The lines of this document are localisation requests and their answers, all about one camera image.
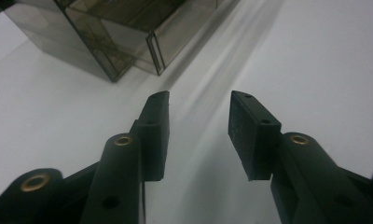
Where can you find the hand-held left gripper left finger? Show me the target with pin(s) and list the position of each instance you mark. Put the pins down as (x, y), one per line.
(153, 140)

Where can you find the transparent grey drawer box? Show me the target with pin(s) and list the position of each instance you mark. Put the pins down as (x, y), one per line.
(113, 31)

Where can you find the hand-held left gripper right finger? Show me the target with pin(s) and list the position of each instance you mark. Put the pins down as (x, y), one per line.
(253, 140)

